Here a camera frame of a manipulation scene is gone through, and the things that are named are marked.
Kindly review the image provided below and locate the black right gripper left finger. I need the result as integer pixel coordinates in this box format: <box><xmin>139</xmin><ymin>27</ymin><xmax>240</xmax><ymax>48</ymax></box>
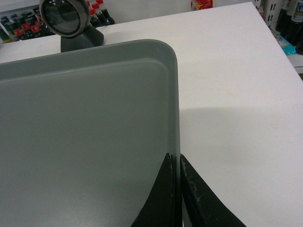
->
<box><xmin>132</xmin><ymin>153</ymin><xmax>176</xmax><ymax>227</ymax></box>

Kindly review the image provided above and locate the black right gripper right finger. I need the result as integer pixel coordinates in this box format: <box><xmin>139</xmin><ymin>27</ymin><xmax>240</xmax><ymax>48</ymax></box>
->
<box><xmin>180</xmin><ymin>154</ymin><xmax>245</xmax><ymax>227</ymax></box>

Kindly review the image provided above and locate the grey silver tray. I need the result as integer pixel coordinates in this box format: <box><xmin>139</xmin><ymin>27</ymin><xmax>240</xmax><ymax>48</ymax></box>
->
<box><xmin>0</xmin><ymin>40</ymin><xmax>182</xmax><ymax>227</ymax></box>

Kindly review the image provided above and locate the white checkout counter table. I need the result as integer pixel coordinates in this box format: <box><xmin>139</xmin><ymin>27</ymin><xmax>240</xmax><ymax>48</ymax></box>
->
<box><xmin>0</xmin><ymin>3</ymin><xmax>303</xmax><ymax>227</ymax></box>

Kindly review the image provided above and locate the teal snack bag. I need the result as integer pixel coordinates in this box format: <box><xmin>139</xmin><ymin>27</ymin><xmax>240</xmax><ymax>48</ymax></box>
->
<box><xmin>273</xmin><ymin>31</ymin><xmax>296</xmax><ymax>56</ymax></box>

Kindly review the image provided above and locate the dark drink bottle blue label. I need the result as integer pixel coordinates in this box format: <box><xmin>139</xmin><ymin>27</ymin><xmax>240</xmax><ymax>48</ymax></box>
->
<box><xmin>276</xmin><ymin>0</ymin><xmax>303</xmax><ymax>46</ymax></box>

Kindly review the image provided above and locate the red spouted pouch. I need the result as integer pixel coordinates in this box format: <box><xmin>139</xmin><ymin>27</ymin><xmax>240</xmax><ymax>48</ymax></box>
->
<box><xmin>190</xmin><ymin>0</ymin><xmax>213</xmax><ymax>11</ymax></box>

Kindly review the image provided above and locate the black round barcode scanner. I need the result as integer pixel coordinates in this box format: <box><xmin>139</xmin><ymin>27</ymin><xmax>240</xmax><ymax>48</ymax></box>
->
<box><xmin>39</xmin><ymin>0</ymin><xmax>104</xmax><ymax>52</ymax></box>

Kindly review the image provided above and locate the white slotted shelf upright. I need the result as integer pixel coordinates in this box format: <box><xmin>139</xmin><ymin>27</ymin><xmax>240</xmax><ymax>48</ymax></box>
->
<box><xmin>251</xmin><ymin>0</ymin><xmax>283</xmax><ymax>26</ymax></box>

